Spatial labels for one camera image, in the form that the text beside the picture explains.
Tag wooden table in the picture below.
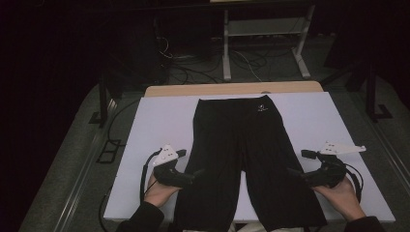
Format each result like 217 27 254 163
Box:
143 80 324 99

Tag right hand-held gripper black cable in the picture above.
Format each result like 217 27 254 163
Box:
342 162 365 204

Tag person's left hand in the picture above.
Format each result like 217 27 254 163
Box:
143 173 182 209

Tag hand-held gripper black cable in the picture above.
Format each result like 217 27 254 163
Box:
138 148 162 205
342 162 365 204

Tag tangle of black floor cables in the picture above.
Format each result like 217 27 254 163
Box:
156 35 269 85

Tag metal floor rail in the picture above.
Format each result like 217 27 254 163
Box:
349 91 410 182
52 98 119 232

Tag person's right hand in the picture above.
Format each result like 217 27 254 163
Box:
311 175 367 222

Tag black metal stand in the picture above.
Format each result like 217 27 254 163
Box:
88 72 125 129
322 59 394 123

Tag white floor cable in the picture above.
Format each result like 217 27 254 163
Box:
232 49 264 82

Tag left hand-held gripper black cable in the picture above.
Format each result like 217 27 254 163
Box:
138 148 162 205

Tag white metal stand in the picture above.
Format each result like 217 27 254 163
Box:
221 4 316 81

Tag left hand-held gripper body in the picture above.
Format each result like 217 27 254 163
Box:
152 143 194 189

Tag thin black floor cable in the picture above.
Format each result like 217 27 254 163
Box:
106 98 141 148

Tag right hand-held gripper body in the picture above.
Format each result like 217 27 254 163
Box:
301 140 367 189

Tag person's right leg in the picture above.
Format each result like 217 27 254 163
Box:
238 221 305 232

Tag black pants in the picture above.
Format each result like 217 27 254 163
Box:
173 94 328 232

